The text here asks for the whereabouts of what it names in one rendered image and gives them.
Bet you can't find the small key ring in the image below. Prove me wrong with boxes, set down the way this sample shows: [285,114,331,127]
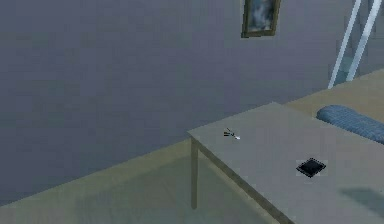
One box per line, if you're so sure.
[223,127,242,141]

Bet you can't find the black cellphone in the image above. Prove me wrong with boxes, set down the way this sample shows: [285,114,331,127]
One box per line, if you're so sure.
[295,157,327,179]

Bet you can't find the framed wall picture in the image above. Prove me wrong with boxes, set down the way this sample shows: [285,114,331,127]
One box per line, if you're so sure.
[241,0,282,39]

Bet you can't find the blue round cushion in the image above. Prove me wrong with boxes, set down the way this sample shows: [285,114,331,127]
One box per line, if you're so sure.
[315,104,384,146]

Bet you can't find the grey wooden table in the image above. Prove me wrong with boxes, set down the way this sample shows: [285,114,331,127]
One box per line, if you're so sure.
[187,101,384,224]

